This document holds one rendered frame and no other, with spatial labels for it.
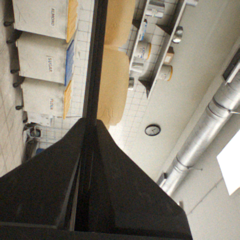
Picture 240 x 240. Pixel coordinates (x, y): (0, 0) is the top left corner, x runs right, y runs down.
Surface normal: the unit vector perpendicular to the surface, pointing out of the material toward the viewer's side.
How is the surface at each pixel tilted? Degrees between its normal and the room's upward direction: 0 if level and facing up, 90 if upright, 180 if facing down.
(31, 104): 95
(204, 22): 90
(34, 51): 89
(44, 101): 92
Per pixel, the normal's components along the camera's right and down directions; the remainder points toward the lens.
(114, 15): 0.07, 0.54
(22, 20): -0.08, 0.72
